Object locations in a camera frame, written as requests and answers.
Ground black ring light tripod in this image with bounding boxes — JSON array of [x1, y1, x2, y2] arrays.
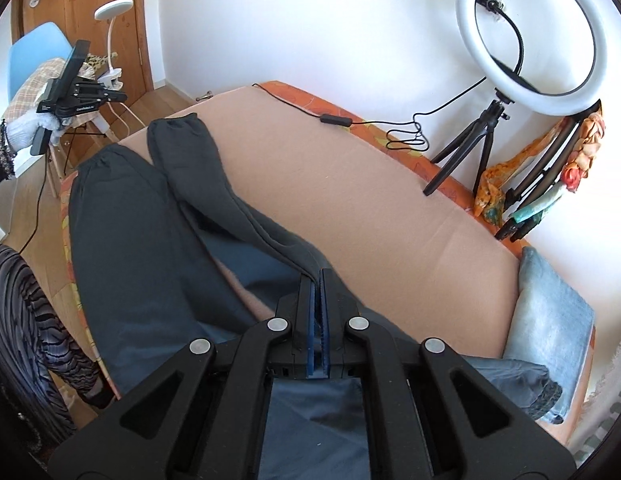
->
[[423, 91, 514, 198]]

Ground beige plaid blanket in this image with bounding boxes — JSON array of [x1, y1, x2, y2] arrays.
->
[[3, 57, 67, 122]]

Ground teal folded umbrella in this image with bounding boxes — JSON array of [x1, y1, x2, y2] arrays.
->
[[508, 187, 564, 228]]

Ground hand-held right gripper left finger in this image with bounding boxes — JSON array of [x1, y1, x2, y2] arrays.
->
[[46, 272, 321, 480]]

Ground person's left hand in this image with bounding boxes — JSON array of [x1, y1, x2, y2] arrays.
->
[[4, 105, 67, 154]]

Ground blue chair with wooden legs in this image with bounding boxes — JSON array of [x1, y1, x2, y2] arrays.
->
[[8, 22, 122, 201]]

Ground black ring light cable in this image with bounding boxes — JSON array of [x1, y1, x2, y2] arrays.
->
[[253, 77, 487, 153]]

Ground light blue jeans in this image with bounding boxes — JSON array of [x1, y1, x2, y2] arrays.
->
[[505, 247, 596, 423]]

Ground orange floral bed cover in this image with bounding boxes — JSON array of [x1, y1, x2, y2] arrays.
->
[[58, 80, 597, 443]]

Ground folded black tripod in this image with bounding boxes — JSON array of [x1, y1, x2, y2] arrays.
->
[[495, 102, 604, 242]]

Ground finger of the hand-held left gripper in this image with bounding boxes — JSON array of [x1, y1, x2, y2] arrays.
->
[[74, 91, 129, 108], [73, 78, 114, 94]]

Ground white patterned textile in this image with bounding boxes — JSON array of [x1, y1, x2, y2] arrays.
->
[[575, 340, 621, 461]]

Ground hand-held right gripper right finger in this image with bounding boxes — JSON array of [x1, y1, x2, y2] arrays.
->
[[321, 267, 576, 480]]

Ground person's striped trouser leg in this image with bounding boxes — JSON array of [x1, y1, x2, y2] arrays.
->
[[0, 245, 116, 461]]

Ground person's left forearm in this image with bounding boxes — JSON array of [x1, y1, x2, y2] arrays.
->
[[0, 121, 17, 192]]

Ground dark grey pants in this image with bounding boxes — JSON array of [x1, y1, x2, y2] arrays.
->
[[68, 112, 564, 480]]

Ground white ring light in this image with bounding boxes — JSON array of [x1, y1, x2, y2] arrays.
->
[[455, 0, 611, 117]]

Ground white clip lamp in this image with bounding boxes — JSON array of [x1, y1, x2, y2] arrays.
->
[[94, 0, 135, 88]]

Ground leopard print cloth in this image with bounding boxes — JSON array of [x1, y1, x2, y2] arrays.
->
[[84, 52, 112, 80]]

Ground peach blanket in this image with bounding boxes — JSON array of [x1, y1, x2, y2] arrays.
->
[[60, 85, 521, 361]]

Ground thin black floor cable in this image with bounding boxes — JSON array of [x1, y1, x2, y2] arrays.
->
[[14, 150, 52, 257]]

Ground white lamp cable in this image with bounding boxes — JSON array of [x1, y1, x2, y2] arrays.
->
[[108, 101, 147, 142]]

